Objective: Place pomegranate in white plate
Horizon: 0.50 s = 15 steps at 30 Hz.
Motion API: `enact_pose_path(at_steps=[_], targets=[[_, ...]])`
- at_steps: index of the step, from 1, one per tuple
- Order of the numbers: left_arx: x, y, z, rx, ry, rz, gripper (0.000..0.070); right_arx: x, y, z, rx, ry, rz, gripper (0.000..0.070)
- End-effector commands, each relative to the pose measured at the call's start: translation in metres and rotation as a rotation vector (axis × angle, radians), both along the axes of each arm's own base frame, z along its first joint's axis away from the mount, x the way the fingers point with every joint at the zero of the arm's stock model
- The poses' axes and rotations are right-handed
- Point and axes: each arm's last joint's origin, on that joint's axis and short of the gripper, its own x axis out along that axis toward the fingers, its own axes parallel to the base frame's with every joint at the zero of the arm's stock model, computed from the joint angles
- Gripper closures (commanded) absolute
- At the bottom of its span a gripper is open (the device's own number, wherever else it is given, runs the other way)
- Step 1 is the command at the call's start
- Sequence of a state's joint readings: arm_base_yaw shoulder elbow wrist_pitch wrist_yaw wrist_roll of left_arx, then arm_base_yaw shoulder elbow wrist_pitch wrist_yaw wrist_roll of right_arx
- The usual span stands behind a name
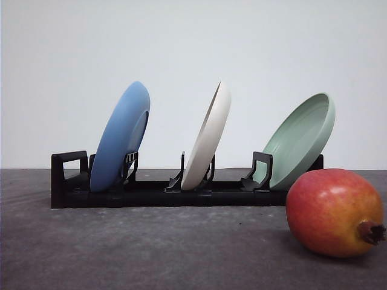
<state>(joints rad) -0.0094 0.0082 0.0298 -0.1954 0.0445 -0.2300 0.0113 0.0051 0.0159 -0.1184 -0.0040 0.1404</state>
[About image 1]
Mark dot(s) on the black plate rack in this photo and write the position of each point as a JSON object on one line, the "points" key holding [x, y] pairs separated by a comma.
{"points": [[72, 185]]}

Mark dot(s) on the green plate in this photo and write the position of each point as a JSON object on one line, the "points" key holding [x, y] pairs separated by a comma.
{"points": [[298, 141]]}

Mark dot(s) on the red yellow pomegranate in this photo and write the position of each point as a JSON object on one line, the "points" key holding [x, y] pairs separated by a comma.
{"points": [[335, 212]]}

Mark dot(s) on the white plate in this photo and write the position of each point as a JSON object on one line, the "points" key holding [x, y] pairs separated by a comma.
{"points": [[208, 139]]}

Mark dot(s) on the blue plate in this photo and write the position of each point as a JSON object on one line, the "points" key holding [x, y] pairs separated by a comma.
{"points": [[121, 139]]}

